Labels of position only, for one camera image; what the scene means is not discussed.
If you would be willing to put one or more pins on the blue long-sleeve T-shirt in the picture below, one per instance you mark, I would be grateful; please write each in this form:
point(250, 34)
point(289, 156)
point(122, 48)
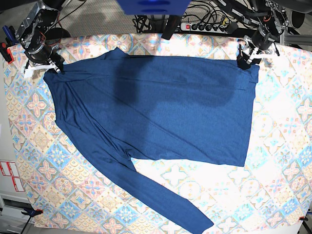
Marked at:
point(116, 107)

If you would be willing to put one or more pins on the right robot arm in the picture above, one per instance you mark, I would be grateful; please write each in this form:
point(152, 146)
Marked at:
point(42, 17)

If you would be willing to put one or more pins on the black clamp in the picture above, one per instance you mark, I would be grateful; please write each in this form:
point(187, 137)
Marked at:
point(31, 212)
point(303, 218)

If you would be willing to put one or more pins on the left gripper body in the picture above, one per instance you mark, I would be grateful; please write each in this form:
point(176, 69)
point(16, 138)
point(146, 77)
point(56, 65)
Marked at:
point(260, 40)

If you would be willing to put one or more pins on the black clamp lower right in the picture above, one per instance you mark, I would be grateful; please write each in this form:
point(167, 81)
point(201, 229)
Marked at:
point(303, 218)

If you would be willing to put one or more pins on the patterned tile tablecloth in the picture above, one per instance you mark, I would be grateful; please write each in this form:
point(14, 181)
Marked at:
point(271, 192)

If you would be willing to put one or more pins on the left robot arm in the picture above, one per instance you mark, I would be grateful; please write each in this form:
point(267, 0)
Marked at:
point(275, 20)

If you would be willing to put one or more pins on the blue clamp upper left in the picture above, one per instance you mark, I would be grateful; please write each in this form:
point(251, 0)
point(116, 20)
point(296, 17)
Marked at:
point(10, 35)

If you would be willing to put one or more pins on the black clamp lower left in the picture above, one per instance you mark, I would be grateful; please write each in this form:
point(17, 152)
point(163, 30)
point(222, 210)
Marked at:
point(31, 212)

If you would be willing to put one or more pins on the white power strip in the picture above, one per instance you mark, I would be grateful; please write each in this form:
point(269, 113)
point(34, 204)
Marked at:
point(203, 28)

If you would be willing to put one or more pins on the red-white label stickers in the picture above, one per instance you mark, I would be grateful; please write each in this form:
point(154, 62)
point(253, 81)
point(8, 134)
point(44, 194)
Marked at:
point(9, 169)

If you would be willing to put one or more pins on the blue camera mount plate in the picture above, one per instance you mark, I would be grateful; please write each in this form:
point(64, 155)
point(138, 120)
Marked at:
point(153, 7)

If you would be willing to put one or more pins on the red-black clamp upper left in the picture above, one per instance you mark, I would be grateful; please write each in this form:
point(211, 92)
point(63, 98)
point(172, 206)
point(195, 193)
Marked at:
point(6, 53)

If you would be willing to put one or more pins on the round black base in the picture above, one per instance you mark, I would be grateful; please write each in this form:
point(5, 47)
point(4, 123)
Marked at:
point(57, 33)

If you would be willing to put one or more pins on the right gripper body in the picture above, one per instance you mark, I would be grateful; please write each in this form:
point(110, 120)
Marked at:
point(41, 53)

